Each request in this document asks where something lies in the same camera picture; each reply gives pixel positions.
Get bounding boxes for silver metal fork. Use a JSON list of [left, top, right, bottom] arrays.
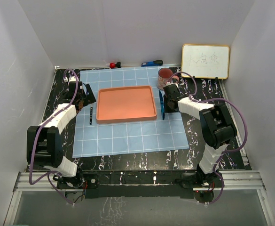
[[89, 107, 93, 125]]

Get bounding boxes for blue patterned knife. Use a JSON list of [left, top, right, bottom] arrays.
[[159, 90, 165, 120]]

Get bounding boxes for pink floral mug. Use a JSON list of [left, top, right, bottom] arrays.
[[157, 68, 179, 90]]

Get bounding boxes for orange plastic tray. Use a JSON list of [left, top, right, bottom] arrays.
[[96, 85, 157, 124]]

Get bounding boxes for blue checked tablecloth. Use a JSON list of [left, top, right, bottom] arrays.
[[72, 67, 189, 158]]

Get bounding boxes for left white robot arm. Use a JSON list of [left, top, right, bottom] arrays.
[[27, 81, 96, 188]]

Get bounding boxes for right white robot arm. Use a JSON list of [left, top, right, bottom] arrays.
[[163, 82, 237, 187]]

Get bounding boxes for blue marker pen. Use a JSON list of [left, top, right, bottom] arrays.
[[141, 60, 164, 67]]

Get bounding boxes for small framed whiteboard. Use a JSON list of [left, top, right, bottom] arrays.
[[181, 44, 230, 80]]

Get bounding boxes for red capped marker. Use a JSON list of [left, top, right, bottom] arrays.
[[110, 62, 121, 69]]

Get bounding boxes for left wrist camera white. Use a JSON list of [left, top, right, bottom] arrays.
[[63, 76, 76, 83]]

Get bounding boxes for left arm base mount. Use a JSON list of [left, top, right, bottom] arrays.
[[53, 169, 98, 189]]

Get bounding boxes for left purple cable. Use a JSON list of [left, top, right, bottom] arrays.
[[28, 68, 79, 205]]

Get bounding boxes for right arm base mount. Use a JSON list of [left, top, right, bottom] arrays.
[[174, 172, 222, 188]]

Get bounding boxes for aluminium frame rail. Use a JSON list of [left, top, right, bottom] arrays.
[[13, 170, 265, 192]]

